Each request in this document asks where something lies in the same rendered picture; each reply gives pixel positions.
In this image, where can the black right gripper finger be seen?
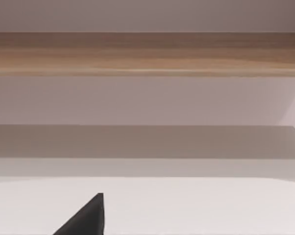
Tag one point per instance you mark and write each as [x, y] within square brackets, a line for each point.
[90, 218]

